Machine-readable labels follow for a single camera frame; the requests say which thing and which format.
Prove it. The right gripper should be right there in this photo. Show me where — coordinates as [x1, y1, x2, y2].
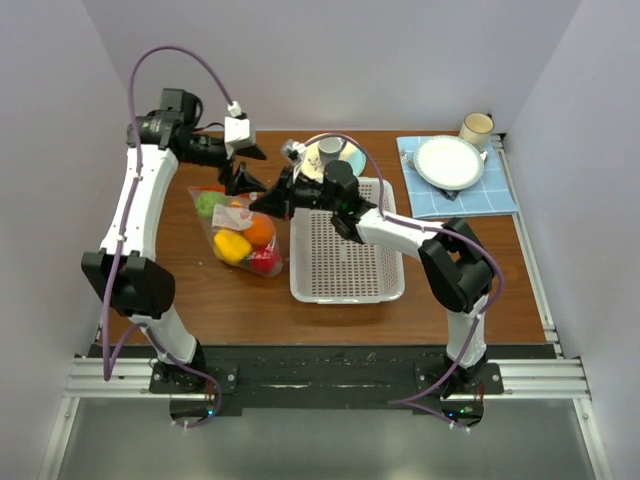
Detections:
[250, 166, 340, 222]

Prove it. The clear zip top bag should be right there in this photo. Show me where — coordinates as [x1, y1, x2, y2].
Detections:
[188, 186, 283, 278]

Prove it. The green fake custard apple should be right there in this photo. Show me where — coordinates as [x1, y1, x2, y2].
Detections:
[194, 191, 227, 219]

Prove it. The red fake apple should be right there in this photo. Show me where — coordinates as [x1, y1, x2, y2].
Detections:
[249, 245, 282, 276]

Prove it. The yellow fake bell pepper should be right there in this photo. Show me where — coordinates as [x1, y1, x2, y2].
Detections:
[213, 230, 252, 264]

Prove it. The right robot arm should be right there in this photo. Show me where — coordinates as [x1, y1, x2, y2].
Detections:
[249, 161, 502, 404]

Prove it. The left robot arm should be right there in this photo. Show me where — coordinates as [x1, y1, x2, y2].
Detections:
[81, 88, 266, 392]

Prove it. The orange fake orange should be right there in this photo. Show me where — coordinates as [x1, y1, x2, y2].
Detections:
[241, 213, 276, 247]

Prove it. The floral ceramic plate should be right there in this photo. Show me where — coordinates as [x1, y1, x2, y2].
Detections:
[310, 138, 366, 176]

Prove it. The grey mug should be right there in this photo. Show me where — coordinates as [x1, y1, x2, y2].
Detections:
[318, 136, 346, 158]

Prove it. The white plastic basket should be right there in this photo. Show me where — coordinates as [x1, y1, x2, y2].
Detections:
[289, 209, 405, 305]

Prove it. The metal fork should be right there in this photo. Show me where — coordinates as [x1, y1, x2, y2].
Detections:
[400, 150, 415, 169]

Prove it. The white paper plate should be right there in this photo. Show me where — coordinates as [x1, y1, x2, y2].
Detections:
[413, 135, 486, 191]

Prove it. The cream enamel mug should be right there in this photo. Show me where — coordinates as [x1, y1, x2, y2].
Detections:
[459, 112, 494, 150]

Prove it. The blue checkered cloth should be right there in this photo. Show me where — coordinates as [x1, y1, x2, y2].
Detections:
[396, 135, 518, 219]

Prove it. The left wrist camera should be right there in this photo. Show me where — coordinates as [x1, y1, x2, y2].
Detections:
[224, 116, 255, 155]

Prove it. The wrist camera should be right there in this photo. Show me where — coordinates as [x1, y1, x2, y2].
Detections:
[224, 116, 255, 155]
[281, 140, 324, 181]

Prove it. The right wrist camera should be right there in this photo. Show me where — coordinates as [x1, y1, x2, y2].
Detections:
[281, 140, 324, 181]

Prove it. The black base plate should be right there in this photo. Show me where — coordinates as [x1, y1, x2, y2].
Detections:
[148, 343, 504, 419]

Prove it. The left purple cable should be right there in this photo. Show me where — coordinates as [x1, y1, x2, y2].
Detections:
[102, 45, 236, 429]

